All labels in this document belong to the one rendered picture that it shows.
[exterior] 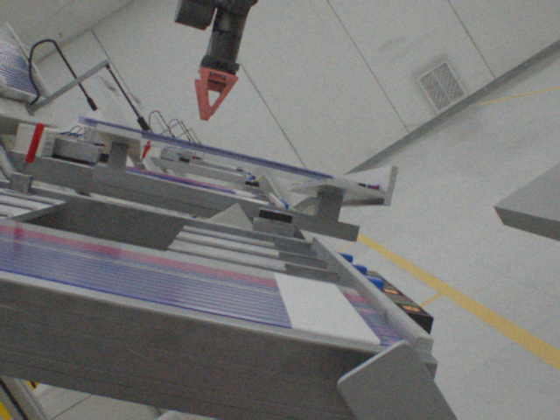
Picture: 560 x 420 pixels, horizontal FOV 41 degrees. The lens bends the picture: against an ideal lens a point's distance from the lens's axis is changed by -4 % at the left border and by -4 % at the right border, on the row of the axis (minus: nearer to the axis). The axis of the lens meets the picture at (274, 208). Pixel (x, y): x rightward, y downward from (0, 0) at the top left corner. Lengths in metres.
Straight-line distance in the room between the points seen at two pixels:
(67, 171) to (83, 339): 1.49
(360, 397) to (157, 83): 8.24
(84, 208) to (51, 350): 0.69
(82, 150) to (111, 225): 1.13
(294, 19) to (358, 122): 1.34
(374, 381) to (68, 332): 0.19
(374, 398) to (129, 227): 0.76
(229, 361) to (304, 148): 8.13
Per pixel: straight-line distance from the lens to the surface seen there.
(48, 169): 1.97
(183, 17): 1.39
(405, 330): 0.54
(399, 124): 8.76
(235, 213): 1.35
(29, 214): 0.96
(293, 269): 0.84
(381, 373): 0.45
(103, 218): 1.16
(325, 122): 8.63
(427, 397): 0.46
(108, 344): 0.48
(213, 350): 0.48
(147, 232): 1.16
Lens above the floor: 0.90
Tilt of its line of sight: 5 degrees down
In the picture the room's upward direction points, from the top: 32 degrees counter-clockwise
